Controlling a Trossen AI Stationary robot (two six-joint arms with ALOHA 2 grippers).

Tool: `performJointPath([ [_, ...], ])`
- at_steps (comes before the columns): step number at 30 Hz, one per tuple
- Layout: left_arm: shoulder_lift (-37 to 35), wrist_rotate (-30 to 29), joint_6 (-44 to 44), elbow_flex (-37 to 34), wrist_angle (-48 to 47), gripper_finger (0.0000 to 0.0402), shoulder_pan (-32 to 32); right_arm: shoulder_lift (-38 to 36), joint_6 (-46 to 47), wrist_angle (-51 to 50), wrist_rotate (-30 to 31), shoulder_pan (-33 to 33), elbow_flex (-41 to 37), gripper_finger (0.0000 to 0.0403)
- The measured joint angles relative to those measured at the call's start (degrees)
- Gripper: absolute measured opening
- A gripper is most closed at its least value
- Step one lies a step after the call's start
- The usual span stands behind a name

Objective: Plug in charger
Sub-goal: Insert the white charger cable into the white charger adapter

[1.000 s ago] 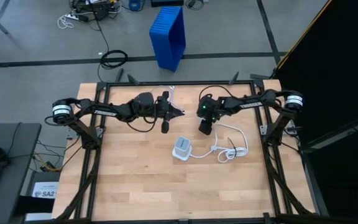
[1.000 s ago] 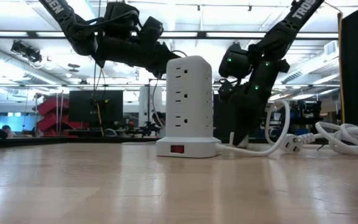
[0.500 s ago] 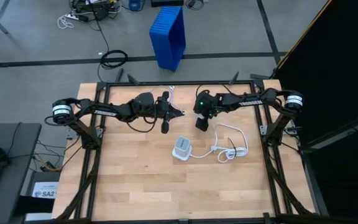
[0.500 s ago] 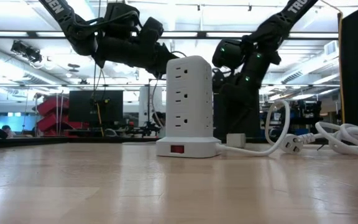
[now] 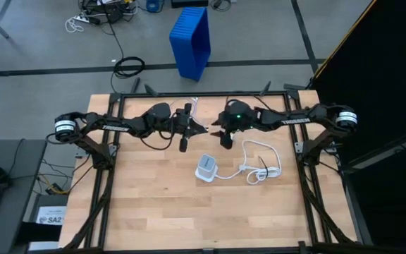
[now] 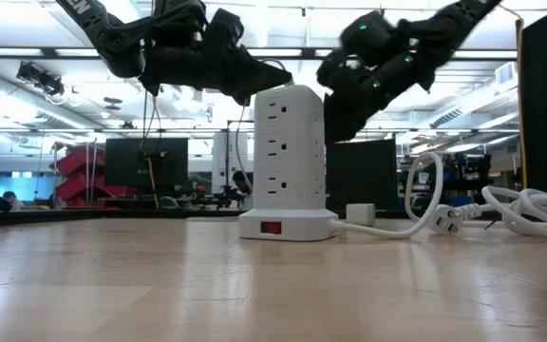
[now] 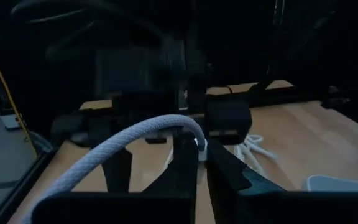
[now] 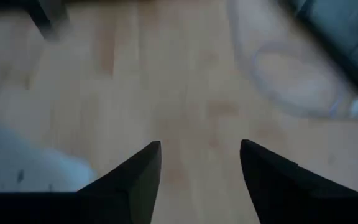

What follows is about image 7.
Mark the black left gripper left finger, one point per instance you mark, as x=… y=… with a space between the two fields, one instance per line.
x=166 y=202

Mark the white base block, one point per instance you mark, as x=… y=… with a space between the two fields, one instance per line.
x=11 y=122

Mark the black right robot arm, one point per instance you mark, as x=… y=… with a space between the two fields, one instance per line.
x=179 y=62

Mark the white power strip tower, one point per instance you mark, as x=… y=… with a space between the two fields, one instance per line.
x=337 y=184

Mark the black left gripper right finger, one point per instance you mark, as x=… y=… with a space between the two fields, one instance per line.
x=244 y=205

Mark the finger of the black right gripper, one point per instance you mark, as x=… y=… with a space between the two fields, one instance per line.
x=117 y=174

